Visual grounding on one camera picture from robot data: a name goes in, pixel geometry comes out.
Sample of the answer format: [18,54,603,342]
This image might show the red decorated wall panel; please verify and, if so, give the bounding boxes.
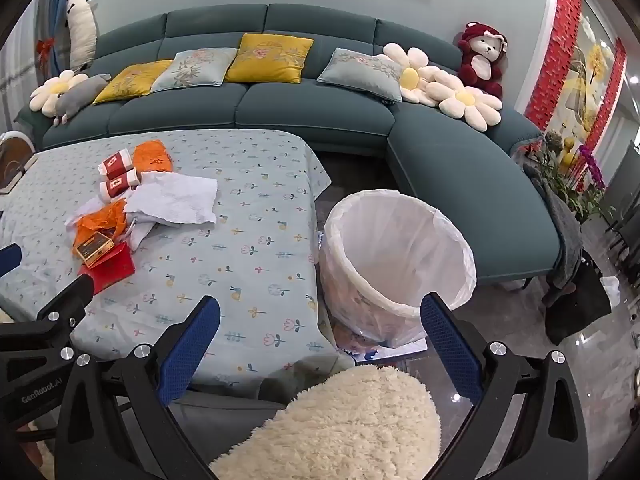
[523,0,629,156]

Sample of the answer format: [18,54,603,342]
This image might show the grey plush mouse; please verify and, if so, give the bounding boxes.
[53,74,112,127]

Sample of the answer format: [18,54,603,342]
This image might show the yellow cushion left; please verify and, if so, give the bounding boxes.
[93,60,172,105]

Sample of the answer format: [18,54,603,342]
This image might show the red white teddy bear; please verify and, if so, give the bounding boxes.
[458,22,508,99]

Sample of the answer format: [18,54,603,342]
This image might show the light blue cushion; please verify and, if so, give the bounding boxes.
[151,48,238,93]
[317,48,402,103]

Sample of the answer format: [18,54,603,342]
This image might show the orange bag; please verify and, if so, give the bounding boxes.
[132,140,172,174]
[73,200,128,249]

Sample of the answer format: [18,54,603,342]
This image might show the cream fluffy rug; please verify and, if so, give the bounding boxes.
[209,365,442,480]

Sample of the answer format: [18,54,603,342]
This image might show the black bag on floor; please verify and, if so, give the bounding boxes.
[544,250,612,346]

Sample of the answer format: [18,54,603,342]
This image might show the yellow cushion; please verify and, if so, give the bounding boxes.
[93,60,172,105]
[226,32,314,84]

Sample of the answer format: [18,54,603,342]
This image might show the white paper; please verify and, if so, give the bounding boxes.
[65,171,218,250]

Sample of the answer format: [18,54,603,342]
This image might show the white daisy cushion right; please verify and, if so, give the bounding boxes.
[423,70,502,132]

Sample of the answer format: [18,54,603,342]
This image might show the light blue cushion left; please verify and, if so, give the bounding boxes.
[151,48,238,93]

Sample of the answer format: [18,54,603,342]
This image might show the light blue cushion right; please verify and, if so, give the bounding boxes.
[317,48,402,103]

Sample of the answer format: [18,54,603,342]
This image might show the white daisy cushion middle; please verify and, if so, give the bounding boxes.
[378,42,440,107]

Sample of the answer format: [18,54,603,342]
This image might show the white daisy cushion left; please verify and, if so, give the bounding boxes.
[28,70,88,118]

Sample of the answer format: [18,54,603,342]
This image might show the grey throw blanket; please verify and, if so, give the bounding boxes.
[523,162,584,289]

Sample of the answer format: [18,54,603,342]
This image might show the red envelope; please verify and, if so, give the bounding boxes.
[78,242,136,295]

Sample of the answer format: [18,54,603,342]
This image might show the white daisy cushion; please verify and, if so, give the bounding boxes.
[423,70,502,132]
[28,70,88,118]
[378,42,440,107]

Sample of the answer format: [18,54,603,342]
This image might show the potted orchid plants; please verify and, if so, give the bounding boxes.
[527,131,615,223]

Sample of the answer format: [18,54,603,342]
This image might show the yellow cushion centre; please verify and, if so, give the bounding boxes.
[226,32,314,84]

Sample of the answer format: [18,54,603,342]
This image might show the white lined trash bin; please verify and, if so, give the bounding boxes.
[319,190,477,351]

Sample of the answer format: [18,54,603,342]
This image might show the teal sectional sofa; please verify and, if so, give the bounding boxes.
[16,3,560,284]

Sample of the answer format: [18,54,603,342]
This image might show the gold black small box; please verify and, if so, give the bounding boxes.
[74,232,115,268]

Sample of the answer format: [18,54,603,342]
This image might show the white long plush toy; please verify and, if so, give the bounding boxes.
[66,0,98,72]

